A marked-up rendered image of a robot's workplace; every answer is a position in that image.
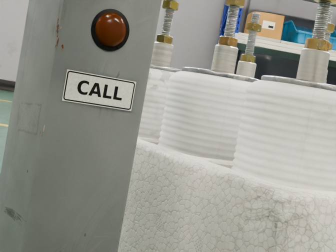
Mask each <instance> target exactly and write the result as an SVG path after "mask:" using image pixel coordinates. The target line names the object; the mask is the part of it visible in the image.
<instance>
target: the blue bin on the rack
mask: <svg viewBox="0 0 336 252"><path fill-rule="evenodd" d="M312 30H313V29H312V28H307V27H302V26H297V25H295V24H294V22H293V21H292V20H289V21H286V22H284V23H283V29H282V36H281V41H286V42H292V43H297V44H302V45H304V44H305V41H306V39H307V38H313V37H312V36H313V33H312ZM329 42H330V43H331V44H332V50H334V51H336V31H335V29H334V32H333V33H330V39H329Z"/></svg>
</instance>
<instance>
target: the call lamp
mask: <svg viewBox="0 0 336 252"><path fill-rule="evenodd" d="M95 34H96V37H97V39H98V40H99V42H100V43H101V44H102V45H104V46H106V47H110V48H113V47H116V46H118V45H120V44H121V43H122V42H123V41H124V39H125V37H126V34H127V27H126V23H125V21H124V20H123V18H122V17H121V16H120V15H118V14H117V13H114V12H108V13H105V14H103V15H102V16H101V17H100V18H99V19H98V20H97V23H96V26H95Z"/></svg>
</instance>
